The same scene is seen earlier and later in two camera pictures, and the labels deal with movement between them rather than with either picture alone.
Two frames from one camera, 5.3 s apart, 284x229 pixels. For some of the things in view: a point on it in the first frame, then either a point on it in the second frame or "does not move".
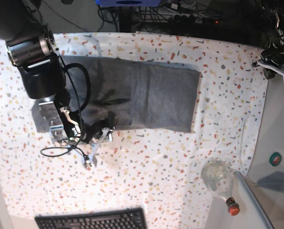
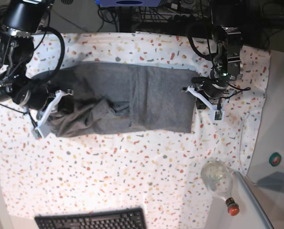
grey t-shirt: x=134 y=94 does not move
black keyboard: x=132 y=218 does not move
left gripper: x=65 y=130 -> x=35 y=92
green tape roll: x=275 y=159 does not move
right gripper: x=277 y=54 -> x=213 y=86
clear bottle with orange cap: x=217 y=175 does not move
